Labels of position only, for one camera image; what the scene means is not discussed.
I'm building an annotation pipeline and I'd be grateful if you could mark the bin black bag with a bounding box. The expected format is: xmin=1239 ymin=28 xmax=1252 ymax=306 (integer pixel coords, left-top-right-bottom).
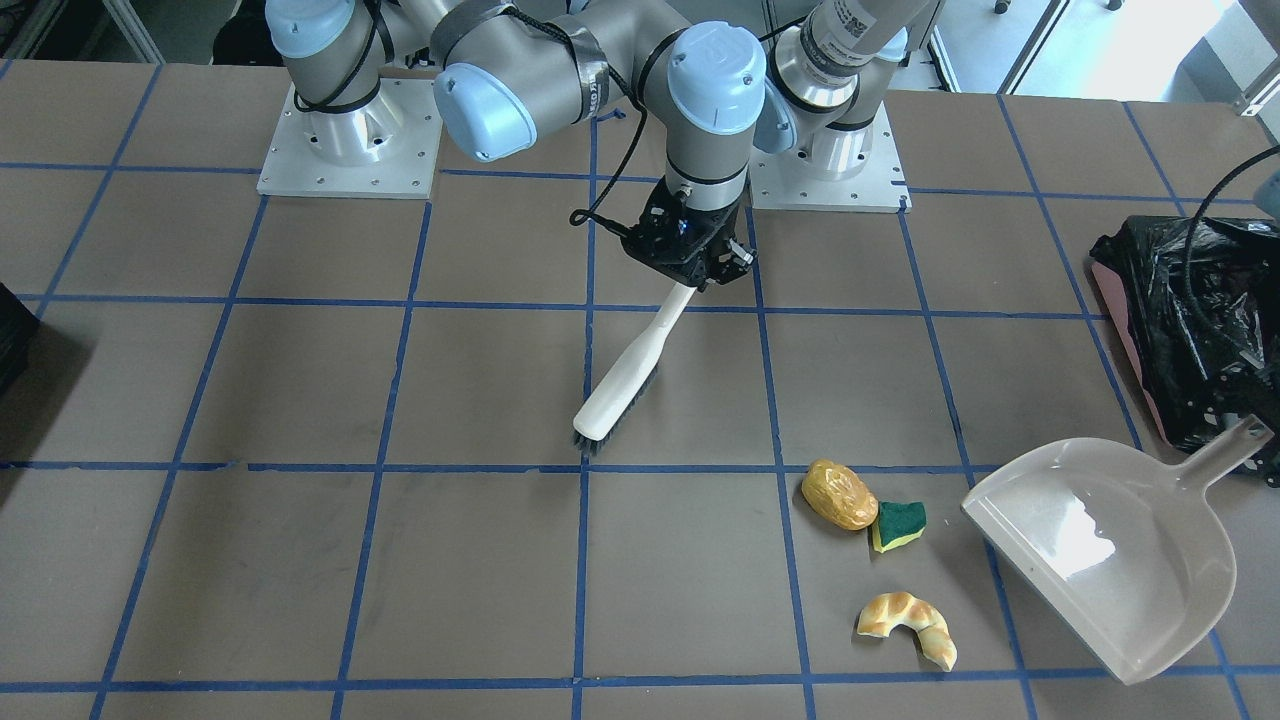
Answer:
xmin=1089 ymin=215 xmax=1277 ymax=454

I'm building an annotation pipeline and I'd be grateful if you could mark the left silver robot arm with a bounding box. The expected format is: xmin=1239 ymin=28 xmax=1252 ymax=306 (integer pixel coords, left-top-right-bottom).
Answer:
xmin=753 ymin=1 xmax=943 ymax=181

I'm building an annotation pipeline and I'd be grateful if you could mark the yellow green sponge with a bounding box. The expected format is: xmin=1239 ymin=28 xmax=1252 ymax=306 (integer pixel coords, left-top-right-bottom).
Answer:
xmin=870 ymin=501 xmax=927 ymax=553

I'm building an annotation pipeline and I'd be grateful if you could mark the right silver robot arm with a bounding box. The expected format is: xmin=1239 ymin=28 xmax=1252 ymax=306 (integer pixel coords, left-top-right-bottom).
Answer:
xmin=265 ymin=1 xmax=771 ymax=290

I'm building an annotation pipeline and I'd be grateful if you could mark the croissant bread piece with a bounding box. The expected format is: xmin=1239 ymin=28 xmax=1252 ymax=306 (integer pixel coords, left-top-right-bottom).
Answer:
xmin=855 ymin=591 xmax=957 ymax=673

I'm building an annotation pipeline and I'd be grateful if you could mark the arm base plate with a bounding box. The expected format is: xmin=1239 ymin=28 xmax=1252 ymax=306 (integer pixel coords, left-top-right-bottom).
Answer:
xmin=256 ymin=78 xmax=443 ymax=200
xmin=748 ymin=106 xmax=913 ymax=214

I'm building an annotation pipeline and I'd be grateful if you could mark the beige hand brush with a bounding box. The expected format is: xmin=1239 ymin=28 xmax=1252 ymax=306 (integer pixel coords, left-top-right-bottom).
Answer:
xmin=572 ymin=283 xmax=698 ymax=456

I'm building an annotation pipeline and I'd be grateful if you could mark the beige plastic dustpan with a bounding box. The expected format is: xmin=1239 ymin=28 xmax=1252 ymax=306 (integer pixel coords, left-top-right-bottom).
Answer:
xmin=963 ymin=416 xmax=1276 ymax=685

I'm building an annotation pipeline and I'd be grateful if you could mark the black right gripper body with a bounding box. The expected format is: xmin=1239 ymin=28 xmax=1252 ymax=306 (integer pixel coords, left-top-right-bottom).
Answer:
xmin=621 ymin=181 xmax=756 ymax=291

